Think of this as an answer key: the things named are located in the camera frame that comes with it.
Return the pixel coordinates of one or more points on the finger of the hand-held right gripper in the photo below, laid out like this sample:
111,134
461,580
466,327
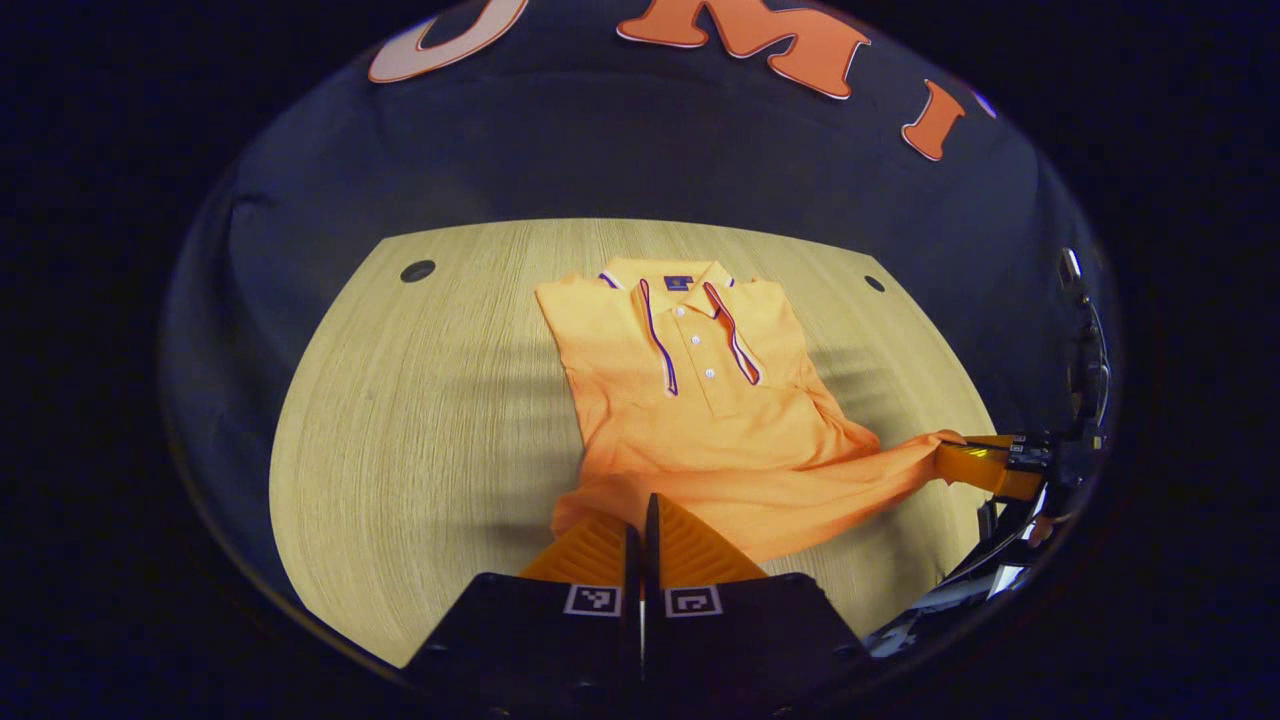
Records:
985,468

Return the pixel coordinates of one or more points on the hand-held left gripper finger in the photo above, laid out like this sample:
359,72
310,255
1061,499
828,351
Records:
633,570
652,560

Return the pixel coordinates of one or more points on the orange polo T-shirt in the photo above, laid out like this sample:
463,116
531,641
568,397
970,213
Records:
720,440

